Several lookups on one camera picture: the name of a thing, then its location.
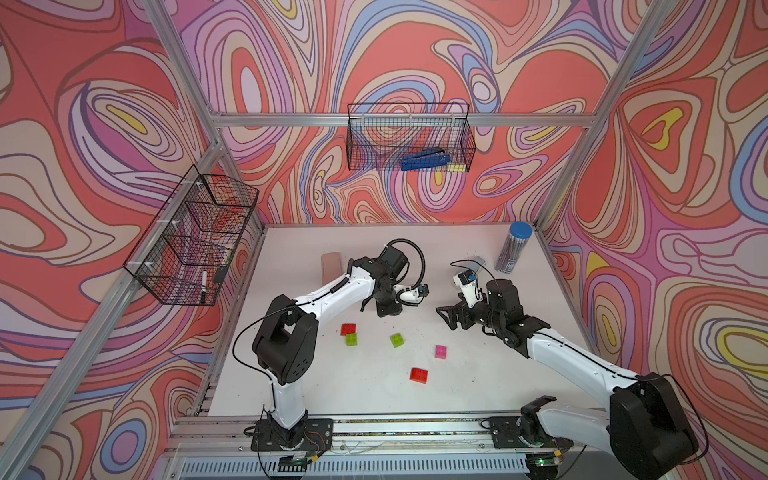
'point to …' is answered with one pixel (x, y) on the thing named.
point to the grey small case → (473, 264)
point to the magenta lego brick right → (440, 352)
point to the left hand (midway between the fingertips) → (397, 305)
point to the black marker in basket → (204, 287)
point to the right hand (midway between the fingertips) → (451, 309)
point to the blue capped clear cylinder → (514, 246)
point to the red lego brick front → (419, 375)
